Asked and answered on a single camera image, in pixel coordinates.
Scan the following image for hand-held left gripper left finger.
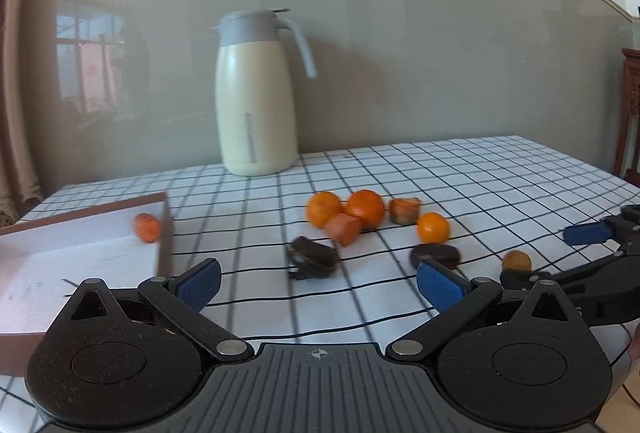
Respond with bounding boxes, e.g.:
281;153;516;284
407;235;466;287
47;257;256;361

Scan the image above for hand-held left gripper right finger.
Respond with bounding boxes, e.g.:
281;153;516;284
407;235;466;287
386;259;583;361

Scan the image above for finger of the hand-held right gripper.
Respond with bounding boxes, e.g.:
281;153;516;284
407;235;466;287
563;205;640;248
500;252;626;294

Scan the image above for small yellow-brown fruit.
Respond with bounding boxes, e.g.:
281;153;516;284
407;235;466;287
501;250;533;272

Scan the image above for dark brown dried fruit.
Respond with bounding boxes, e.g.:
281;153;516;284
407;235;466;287
410;243;461;270
286;236;340;281

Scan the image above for cut persimmon brown base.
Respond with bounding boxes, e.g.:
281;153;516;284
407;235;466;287
389;197;422;226

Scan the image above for shallow white box brown rim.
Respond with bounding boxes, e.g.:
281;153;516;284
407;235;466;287
0;192;174;376

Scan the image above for orange tangerine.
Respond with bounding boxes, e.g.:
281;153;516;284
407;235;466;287
345;189;386;230
306;192;344;229
416;212;451;245

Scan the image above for small orange fruit piece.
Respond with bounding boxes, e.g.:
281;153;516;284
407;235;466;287
134;213;163;244

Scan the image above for orange persimmon chunk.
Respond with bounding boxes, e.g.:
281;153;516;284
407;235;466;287
324;213;364;246

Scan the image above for white black-checked tablecloth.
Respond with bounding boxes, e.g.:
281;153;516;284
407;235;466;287
0;135;640;433

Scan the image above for carved wooden furniture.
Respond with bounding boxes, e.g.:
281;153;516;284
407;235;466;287
612;47;640;186

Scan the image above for cream thermos jug grey lid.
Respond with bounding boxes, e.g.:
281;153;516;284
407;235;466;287
209;8;318;177

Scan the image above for beige curtain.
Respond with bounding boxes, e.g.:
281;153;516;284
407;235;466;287
0;0;56;224

